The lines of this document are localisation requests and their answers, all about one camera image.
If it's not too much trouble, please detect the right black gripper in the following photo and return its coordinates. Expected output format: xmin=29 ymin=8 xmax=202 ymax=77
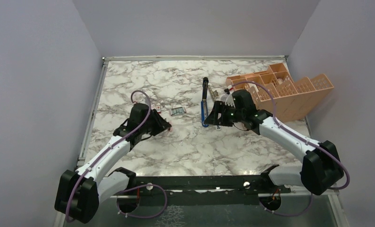
xmin=204 ymin=100 xmax=245 ymax=127

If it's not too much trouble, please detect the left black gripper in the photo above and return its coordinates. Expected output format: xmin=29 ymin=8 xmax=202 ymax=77
xmin=140 ymin=109 xmax=171 ymax=136

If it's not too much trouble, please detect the staple box tray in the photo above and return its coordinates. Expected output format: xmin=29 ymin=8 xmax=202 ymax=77
xmin=170 ymin=106 xmax=187 ymax=116

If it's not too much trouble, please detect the blue stapler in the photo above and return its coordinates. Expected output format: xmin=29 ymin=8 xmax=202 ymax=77
xmin=201 ymin=77 xmax=209 ymax=128

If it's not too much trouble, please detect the red white staple box sleeve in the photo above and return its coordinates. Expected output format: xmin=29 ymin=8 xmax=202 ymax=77
xmin=153 ymin=105 xmax=162 ymax=114

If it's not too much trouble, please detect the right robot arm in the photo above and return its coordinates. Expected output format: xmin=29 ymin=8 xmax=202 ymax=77
xmin=204 ymin=90 xmax=344 ymax=195

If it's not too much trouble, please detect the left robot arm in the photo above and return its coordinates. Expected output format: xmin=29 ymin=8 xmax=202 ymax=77
xmin=54 ymin=103 xmax=171 ymax=223

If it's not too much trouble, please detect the peach plastic desk organizer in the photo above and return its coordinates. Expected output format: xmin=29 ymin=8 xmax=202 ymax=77
xmin=226 ymin=63 xmax=334 ymax=122

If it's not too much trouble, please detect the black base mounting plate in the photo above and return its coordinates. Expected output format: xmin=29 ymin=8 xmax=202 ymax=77
xmin=105 ymin=175 xmax=291 ymax=206

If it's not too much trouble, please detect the aluminium front frame rail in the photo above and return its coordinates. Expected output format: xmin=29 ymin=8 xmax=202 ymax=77
xmin=61 ymin=174 xmax=340 ymax=199

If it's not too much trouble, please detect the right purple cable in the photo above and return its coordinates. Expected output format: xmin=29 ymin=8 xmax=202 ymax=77
xmin=225 ymin=81 xmax=351 ymax=217

